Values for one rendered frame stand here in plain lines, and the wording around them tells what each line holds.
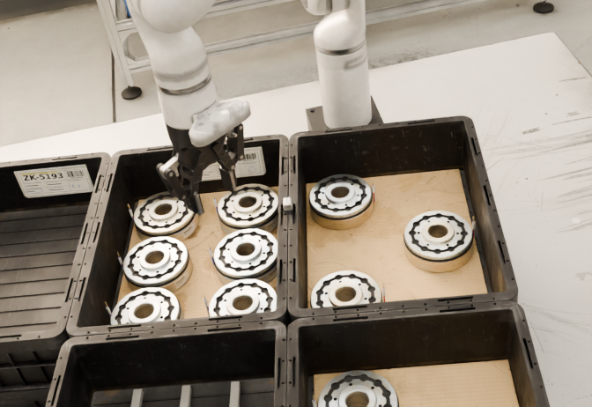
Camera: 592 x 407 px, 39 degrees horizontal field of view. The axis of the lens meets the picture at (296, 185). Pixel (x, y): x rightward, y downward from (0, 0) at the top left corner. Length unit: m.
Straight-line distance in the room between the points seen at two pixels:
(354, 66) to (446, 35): 1.90
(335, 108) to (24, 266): 0.61
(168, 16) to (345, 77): 0.61
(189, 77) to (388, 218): 0.47
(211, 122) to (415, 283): 0.41
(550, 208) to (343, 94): 0.42
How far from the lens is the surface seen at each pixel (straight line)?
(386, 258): 1.31
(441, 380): 1.16
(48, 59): 3.74
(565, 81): 1.90
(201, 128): 1.05
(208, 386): 1.19
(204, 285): 1.32
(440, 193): 1.41
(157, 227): 1.39
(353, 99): 1.56
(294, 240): 1.21
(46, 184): 1.51
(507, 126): 1.76
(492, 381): 1.16
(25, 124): 3.37
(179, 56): 1.03
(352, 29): 1.49
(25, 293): 1.41
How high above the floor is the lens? 1.77
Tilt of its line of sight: 40 degrees down
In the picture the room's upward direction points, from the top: 9 degrees counter-clockwise
